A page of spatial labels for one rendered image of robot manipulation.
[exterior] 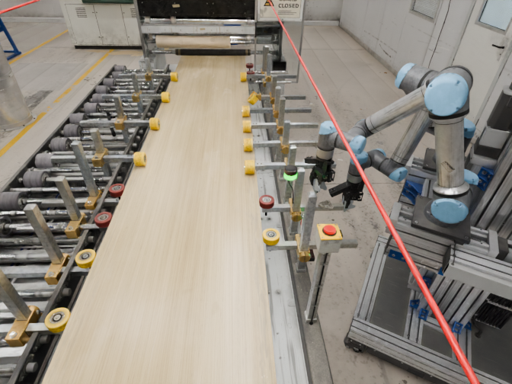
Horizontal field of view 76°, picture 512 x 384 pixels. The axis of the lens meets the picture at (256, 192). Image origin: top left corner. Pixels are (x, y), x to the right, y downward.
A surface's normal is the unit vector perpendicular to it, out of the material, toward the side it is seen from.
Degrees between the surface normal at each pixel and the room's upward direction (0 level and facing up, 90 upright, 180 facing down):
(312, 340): 0
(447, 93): 83
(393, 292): 0
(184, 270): 0
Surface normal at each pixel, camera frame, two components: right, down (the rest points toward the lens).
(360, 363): 0.02, -0.79
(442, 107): -0.60, 0.38
